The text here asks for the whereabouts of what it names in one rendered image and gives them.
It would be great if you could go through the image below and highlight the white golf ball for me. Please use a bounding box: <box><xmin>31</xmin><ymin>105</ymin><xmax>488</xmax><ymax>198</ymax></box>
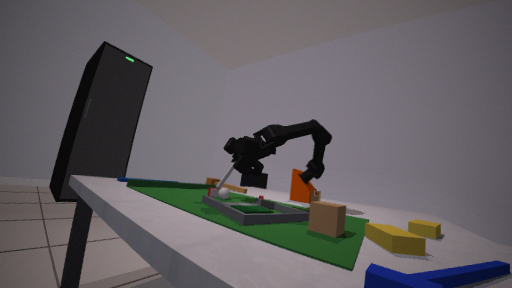
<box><xmin>218</xmin><ymin>188</ymin><xmax>230</xmax><ymax>199</ymax></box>

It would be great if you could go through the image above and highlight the green rectangular mat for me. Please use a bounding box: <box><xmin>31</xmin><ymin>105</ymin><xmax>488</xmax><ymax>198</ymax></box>
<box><xmin>126</xmin><ymin>186</ymin><xmax>369</xmax><ymax>271</ymax></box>

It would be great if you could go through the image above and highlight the yellow rectangular block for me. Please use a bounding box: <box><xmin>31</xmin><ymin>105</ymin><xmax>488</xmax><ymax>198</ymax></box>
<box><xmin>365</xmin><ymin>223</ymin><xmax>426</xmax><ymax>257</ymax></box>
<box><xmin>408</xmin><ymin>219</ymin><xmax>441</xmax><ymax>240</ymax></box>

